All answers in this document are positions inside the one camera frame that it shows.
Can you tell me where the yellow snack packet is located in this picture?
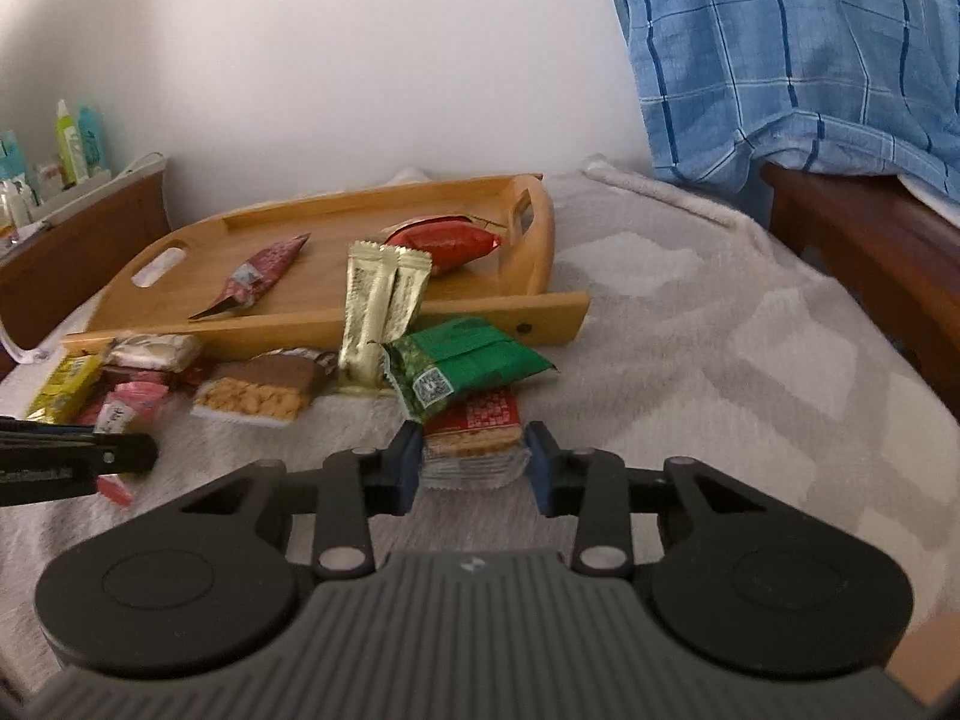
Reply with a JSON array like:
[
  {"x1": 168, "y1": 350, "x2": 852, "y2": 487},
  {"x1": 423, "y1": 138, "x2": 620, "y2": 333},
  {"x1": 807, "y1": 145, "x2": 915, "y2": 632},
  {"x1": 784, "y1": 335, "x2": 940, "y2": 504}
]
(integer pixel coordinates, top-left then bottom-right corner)
[{"x1": 26, "y1": 352, "x2": 106, "y2": 425}]

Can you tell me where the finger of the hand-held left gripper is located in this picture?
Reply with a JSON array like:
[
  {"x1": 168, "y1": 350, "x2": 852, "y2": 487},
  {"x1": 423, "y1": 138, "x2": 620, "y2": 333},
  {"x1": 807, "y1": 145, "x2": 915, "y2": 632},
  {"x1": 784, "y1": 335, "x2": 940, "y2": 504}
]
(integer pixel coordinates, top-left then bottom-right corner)
[{"x1": 94, "y1": 429, "x2": 160, "y2": 497}]

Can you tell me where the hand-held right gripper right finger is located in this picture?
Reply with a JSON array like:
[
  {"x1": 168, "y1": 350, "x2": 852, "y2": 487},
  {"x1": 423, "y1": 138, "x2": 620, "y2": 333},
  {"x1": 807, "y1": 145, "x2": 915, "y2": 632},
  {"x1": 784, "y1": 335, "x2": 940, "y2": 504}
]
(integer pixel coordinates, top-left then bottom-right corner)
[{"x1": 525, "y1": 421, "x2": 785, "y2": 580}]

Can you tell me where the shiny red snack packet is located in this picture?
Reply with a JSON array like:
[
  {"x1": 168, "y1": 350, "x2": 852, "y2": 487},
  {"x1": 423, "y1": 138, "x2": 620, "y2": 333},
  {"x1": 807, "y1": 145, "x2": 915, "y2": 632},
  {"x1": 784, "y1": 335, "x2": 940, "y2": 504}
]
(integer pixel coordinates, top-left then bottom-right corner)
[{"x1": 384, "y1": 215, "x2": 503, "y2": 276}]

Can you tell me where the pink snack packet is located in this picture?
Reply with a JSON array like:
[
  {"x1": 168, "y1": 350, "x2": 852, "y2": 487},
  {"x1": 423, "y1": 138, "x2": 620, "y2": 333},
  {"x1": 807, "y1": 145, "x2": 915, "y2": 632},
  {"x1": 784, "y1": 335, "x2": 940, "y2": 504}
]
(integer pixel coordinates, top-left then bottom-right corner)
[{"x1": 91, "y1": 382, "x2": 171, "y2": 436}]

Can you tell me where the teal box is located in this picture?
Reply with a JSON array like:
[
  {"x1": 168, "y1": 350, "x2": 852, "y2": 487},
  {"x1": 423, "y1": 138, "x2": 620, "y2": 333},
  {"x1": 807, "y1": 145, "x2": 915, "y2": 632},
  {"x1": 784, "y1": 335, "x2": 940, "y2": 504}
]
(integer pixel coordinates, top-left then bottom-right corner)
[{"x1": 0, "y1": 130, "x2": 31, "y2": 182}]

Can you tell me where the white cloth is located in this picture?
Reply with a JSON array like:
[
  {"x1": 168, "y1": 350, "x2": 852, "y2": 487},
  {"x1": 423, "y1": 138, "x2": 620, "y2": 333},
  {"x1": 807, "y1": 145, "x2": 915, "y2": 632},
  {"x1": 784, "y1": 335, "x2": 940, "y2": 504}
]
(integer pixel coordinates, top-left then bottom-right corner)
[{"x1": 896, "y1": 171, "x2": 960, "y2": 227}]

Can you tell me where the white organizer tray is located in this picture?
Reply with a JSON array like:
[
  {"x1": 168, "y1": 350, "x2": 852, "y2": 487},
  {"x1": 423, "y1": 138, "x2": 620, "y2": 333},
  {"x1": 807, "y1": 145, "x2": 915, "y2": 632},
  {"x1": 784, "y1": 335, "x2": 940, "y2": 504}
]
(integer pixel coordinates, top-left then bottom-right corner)
[{"x1": 30, "y1": 152, "x2": 167, "y2": 227}]

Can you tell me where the white cable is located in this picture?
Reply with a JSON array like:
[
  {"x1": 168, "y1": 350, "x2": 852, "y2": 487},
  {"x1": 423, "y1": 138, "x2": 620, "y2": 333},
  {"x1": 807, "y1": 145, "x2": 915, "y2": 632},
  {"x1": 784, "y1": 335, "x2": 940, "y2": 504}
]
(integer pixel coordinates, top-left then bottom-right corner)
[{"x1": 0, "y1": 317, "x2": 55, "y2": 366}]

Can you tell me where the brown wooden nightstand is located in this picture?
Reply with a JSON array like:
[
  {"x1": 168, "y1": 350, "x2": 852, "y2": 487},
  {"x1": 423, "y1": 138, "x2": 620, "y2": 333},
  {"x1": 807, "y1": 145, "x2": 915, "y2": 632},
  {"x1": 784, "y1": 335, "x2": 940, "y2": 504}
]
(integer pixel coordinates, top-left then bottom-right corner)
[{"x1": 0, "y1": 167, "x2": 172, "y2": 382}]

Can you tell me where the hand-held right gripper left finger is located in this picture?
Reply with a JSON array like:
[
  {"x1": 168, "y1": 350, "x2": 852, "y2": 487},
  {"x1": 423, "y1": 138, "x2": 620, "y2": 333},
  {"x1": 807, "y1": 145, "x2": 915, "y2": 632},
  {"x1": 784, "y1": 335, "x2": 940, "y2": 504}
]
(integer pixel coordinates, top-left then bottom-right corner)
[{"x1": 176, "y1": 420, "x2": 422, "y2": 580}]

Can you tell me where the white snack packet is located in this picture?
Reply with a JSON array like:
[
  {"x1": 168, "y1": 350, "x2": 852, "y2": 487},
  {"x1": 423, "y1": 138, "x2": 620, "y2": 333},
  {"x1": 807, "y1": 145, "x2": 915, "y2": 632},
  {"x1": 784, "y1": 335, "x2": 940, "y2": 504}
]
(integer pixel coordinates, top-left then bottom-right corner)
[{"x1": 105, "y1": 334, "x2": 205, "y2": 374}]

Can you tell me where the blue plaid shirt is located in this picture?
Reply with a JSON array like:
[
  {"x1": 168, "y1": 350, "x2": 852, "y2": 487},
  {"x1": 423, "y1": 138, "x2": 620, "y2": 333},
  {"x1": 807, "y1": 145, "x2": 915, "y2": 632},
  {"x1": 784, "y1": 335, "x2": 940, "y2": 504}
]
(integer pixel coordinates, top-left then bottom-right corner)
[{"x1": 611, "y1": 0, "x2": 960, "y2": 203}]

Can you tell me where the teal bottle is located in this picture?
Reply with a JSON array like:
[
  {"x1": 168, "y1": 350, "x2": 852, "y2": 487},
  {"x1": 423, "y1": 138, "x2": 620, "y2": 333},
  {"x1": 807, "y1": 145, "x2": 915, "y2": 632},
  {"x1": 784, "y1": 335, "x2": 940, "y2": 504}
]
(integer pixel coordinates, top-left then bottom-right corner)
[{"x1": 77, "y1": 105, "x2": 107, "y2": 175}]

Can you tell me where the dark red snack packet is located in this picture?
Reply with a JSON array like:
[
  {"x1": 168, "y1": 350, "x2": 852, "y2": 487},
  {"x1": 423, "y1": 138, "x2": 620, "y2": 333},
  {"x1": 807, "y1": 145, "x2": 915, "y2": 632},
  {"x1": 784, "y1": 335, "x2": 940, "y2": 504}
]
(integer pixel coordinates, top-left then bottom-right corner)
[{"x1": 101, "y1": 364, "x2": 215, "y2": 392}]

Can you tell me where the yellow green tube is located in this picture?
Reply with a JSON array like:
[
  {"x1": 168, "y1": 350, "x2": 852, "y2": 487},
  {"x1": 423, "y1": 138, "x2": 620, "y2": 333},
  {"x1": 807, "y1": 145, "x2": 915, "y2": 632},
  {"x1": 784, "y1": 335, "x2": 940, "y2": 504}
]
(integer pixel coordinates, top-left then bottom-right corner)
[{"x1": 54, "y1": 100, "x2": 80, "y2": 188}]

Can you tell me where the green snack packet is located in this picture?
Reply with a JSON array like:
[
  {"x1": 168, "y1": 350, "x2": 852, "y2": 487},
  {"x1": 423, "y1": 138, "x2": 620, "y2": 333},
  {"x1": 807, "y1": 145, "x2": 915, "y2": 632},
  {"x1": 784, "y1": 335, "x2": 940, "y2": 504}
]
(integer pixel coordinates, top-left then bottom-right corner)
[{"x1": 382, "y1": 319, "x2": 560, "y2": 423}]

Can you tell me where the red label cracker packet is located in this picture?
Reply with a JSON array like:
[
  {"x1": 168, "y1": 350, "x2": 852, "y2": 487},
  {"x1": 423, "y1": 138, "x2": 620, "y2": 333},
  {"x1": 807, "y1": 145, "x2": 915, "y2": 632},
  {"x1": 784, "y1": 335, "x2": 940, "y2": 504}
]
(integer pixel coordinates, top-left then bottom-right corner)
[{"x1": 418, "y1": 388, "x2": 531, "y2": 494}]

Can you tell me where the brown peanut bar packet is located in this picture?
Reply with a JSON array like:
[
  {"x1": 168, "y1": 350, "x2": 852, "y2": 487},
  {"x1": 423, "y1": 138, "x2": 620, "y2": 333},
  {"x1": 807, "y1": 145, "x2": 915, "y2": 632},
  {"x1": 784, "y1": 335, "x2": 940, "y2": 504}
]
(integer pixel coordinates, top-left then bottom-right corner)
[{"x1": 191, "y1": 349, "x2": 340, "y2": 428}]

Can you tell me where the maroon patterned snack packet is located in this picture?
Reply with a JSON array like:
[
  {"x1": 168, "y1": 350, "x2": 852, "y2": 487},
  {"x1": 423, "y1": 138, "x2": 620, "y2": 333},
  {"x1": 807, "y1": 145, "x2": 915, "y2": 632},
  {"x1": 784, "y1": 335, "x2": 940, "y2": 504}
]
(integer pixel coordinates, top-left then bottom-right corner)
[{"x1": 187, "y1": 232, "x2": 312, "y2": 321}]

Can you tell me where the gold snack packet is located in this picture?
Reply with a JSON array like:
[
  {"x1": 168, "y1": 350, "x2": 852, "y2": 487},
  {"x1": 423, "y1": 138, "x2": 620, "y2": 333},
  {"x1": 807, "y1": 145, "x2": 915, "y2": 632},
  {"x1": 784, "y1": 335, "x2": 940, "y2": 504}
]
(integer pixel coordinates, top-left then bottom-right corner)
[{"x1": 335, "y1": 240, "x2": 434, "y2": 397}]

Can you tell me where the wooden tray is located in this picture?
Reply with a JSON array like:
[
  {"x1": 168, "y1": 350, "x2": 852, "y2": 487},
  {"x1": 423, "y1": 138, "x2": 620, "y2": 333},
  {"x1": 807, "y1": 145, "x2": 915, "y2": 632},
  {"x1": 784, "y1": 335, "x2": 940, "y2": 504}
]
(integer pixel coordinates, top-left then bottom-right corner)
[{"x1": 64, "y1": 174, "x2": 592, "y2": 361}]

